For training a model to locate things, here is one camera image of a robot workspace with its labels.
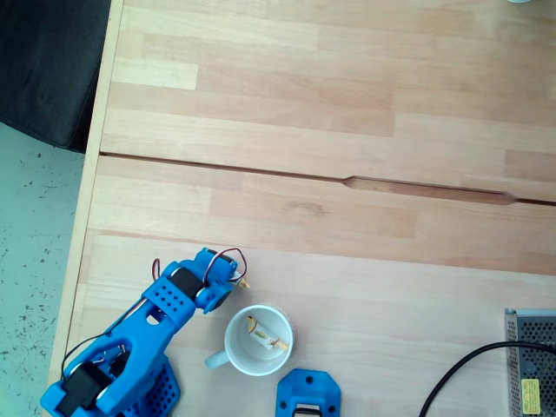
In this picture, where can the light wooden board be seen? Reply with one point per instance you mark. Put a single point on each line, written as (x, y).
(391, 326)

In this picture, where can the metal mesh power supply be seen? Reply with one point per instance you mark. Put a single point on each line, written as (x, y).
(534, 369)

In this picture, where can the yellow white sweet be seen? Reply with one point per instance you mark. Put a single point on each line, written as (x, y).
(244, 284)
(262, 335)

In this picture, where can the white mug with black print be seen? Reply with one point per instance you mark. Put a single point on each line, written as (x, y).
(243, 352)

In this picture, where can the black upholstered seat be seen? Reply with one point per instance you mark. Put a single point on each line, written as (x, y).
(48, 65)

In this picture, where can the blue post base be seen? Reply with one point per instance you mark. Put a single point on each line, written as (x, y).
(308, 386)

